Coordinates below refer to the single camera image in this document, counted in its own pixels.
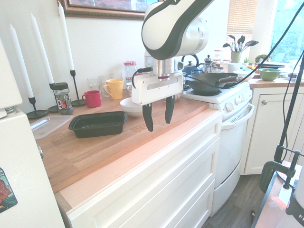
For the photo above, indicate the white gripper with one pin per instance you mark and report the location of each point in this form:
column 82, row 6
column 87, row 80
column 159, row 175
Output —
column 161, row 92

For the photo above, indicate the plain white bowl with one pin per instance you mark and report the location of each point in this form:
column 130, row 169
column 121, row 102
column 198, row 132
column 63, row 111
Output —
column 128, row 111

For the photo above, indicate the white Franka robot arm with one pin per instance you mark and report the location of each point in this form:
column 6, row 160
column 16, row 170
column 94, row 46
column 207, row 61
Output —
column 166, row 28

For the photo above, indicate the black plastic food box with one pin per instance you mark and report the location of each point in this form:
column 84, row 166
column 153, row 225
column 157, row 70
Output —
column 97, row 126

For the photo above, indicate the small white banded mug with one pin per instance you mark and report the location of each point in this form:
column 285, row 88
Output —
column 128, row 88

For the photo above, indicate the yellow mug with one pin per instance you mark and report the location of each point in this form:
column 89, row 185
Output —
column 116, row 89

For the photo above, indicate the tall jar red checked lid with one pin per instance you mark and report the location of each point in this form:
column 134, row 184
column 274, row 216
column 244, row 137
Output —
column 130, row 69

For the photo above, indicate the blue kettle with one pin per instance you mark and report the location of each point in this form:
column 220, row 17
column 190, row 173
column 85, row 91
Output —
column 191, row 67

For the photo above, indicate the black wok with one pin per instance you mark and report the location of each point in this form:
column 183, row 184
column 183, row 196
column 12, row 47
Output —
column 206, row 83

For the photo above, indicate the clear drinking glass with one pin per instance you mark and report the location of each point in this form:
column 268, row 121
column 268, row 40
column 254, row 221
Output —
column 93, row 83
column 103, row 80
column 116, row 75

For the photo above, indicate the white drawer cabinet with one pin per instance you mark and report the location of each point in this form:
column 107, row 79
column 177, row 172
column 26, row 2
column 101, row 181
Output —
column 154, row 180

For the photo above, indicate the red mug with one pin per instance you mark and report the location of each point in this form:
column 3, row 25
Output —
column 93, row 99

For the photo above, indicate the glass French press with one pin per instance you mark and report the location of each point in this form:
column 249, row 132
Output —
column 208, row 65

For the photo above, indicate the white stove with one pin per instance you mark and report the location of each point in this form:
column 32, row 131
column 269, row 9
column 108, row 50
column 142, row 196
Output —
column 232, row 142

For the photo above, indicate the small jar red lid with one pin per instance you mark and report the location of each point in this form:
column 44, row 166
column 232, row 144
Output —
column 218, row 53

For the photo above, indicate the tall black candlestick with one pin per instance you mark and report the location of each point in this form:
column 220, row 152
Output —
column 76, row 90

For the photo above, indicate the white cup by window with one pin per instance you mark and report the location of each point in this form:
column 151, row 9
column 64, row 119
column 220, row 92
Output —
column 234, row 67

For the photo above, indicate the wide white serving bowl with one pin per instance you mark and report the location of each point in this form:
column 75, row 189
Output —
column 244, row 74

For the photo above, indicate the pale utensil crock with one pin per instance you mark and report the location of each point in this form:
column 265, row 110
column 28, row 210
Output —
column 235, row 57

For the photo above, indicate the spice jar with black lid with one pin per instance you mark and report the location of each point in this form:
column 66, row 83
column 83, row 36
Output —
column 63, row 99

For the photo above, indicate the medium black candlestick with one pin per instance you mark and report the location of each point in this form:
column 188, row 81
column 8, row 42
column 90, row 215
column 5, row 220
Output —
column 52, row 108

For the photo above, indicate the white door cabinet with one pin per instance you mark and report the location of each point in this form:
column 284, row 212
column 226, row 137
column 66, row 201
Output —
column 268, row 133

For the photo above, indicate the clear plastic lid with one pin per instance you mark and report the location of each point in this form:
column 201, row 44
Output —
column 47, row 126

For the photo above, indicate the green potted plant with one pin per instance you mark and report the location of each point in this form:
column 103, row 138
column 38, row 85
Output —
column 261, row 58

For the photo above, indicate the green bowl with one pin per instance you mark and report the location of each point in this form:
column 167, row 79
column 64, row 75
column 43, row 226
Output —
column 269, row 74

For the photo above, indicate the tall white taper candle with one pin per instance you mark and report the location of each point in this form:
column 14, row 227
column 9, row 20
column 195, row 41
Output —
column 66, row 38

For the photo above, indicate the dark flat plate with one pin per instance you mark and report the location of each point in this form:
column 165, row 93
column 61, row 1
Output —
column 270, row 65

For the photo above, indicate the wooden window blind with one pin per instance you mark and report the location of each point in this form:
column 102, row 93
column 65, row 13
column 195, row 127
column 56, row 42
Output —
column 240, row 21

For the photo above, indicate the black screw clamp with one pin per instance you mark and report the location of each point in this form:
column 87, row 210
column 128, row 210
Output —
column 268, row 171

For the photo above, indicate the short black candlestick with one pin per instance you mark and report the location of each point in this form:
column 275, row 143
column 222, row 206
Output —
column 35, row 113

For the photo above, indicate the medium white taper candle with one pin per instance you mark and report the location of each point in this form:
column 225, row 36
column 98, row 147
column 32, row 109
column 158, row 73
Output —
column 42, row 50

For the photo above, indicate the robot mounting table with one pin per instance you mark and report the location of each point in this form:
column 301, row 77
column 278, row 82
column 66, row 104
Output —
column 270, row 209

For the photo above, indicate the short white taper candle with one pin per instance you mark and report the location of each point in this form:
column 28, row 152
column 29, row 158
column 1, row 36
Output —
column 21, row 61

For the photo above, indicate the white fridge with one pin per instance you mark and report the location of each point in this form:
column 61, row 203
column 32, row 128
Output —
column 21, row 166

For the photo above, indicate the colourful fridge magnet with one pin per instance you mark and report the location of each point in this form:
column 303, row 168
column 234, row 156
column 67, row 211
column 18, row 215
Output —
column 6, row 192

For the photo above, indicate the framed picture brown frame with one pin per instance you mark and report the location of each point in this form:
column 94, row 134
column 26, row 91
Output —
column 104, row 10

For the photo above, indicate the black camera stand pole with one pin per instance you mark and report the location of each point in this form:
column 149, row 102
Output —
column 288, row 111

